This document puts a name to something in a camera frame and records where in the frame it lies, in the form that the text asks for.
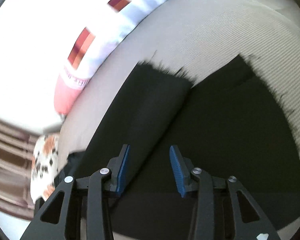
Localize pink checkered bolster pillow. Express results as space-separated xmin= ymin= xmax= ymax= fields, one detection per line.
xmin=54 ymin=0 xmax=168 ymax=115

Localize black pants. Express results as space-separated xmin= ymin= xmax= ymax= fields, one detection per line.
xmin=55 ymin=56 xmax=300 ymax=239

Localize floral pillow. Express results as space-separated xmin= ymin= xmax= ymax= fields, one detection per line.
xmin=30 ymin=133 xmax=59 ymax=203

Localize brown striped curtain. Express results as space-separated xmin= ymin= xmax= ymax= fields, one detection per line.
xmin=0 ymin=120 xmax=38 ymax=220

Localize beige bed sheet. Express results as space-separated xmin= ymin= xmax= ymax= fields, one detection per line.
xmin=58 ymin=0 xmax=300 ymax=240

